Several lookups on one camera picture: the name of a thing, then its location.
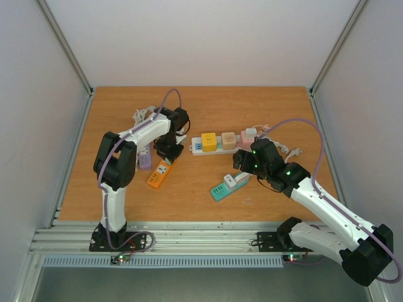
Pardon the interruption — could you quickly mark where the grey slotted cable duct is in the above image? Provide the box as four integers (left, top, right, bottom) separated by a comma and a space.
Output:
42, 255, 283, 269

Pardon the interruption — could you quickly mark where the left aluminium corner post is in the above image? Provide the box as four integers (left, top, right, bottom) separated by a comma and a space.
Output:
37, 0, 94, 97

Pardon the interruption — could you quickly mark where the white grey plug adapter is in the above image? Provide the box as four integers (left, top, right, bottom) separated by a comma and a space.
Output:
223, 174, 237, 192

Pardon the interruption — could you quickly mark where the white power strip cable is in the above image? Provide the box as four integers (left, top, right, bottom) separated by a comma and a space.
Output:
259, 140, 303, 158

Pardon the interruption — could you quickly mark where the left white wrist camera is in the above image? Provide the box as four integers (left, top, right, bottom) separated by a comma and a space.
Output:
176, 128, 189, 145

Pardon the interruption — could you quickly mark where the orange power strip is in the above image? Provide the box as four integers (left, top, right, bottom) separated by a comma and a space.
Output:
147, 160, 174, 189

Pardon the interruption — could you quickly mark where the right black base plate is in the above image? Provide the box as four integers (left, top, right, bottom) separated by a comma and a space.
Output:
256, 232, 308, 253

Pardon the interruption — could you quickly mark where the right small circuit board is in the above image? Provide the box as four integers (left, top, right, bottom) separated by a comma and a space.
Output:
283, 254, 305, 262

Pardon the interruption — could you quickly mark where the long white power strip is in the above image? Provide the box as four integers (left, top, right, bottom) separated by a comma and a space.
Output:
189, 135, 251, 156

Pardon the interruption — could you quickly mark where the white usb charger with cable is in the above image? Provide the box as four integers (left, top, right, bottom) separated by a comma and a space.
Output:
245, 125, 271, 140

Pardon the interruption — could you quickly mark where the left small circuit board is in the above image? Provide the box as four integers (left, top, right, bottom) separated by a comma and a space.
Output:
110, 255, 130, 265

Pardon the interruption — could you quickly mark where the purple strip white cable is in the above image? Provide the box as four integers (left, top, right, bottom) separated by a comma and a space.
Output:
132, 106, 158, 123

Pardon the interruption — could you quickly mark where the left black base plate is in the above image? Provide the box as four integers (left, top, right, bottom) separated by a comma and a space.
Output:
89, 224, 147, 252

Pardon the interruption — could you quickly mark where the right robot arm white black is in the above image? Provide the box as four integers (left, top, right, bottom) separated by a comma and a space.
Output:
232, 139, 394, 286

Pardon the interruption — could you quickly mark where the small circuit board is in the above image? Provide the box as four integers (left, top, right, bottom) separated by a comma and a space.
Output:
110, 255, 130, 265
283, 254, 305, 262

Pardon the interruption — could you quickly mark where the aluminium corner post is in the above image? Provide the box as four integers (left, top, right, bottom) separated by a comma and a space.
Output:
309, 0, 369, 96
37, 0, 94, 97

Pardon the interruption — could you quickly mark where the white rounded plug adapter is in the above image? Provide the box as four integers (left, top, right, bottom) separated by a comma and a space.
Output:
234, 172, 251, 186

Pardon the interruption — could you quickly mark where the teal power strip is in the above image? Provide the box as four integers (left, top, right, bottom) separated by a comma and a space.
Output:
210, 178, 249, 202

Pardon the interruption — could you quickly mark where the purple power strip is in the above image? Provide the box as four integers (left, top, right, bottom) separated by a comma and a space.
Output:
138, 145, 152, 170

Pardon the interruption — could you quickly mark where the beige cube socket adapter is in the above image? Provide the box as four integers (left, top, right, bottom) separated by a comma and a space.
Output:
221, 132, 237, 150

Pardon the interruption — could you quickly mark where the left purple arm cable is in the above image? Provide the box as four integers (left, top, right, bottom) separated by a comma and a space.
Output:
96, 89, 183, 251

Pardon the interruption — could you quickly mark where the right aluminium corner post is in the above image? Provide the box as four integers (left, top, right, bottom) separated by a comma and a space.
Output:
309, 0, 369, 96

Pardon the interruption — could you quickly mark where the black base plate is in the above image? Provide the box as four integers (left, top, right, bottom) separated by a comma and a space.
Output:
89, 224, 147, 252
256, 232, 308, 253

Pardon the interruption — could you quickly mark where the yellow cube socket adapter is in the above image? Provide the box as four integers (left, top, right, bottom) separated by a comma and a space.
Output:
201, 132, 217, 153

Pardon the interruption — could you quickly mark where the aluminium rail frame front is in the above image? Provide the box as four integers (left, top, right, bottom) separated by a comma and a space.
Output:
29, 220, 281, 255

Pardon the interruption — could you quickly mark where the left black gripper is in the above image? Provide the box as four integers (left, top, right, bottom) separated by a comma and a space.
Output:
155, 133, 185, 164

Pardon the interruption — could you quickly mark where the pink cube socket adapter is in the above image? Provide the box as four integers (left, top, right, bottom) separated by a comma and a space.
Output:
239, 130, 257, 150

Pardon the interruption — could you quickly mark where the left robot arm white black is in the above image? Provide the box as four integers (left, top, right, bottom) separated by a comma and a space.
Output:
89, 107, 190, 252

